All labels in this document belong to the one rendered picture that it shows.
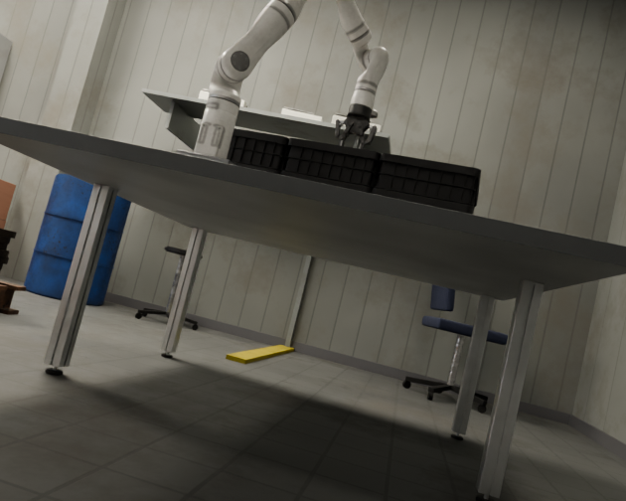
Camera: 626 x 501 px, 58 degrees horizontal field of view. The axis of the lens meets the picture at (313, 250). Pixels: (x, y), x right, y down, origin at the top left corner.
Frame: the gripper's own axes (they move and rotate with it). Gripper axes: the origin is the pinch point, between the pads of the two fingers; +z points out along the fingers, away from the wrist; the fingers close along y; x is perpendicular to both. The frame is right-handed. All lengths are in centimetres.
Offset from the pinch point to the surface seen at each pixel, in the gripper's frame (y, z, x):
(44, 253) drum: -253, 64, 182
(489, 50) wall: 21, -191, 289
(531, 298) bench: 63, 33, 6
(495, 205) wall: 54, -63, 293
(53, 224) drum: -253, 41, 181
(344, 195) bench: 16, 27, -56
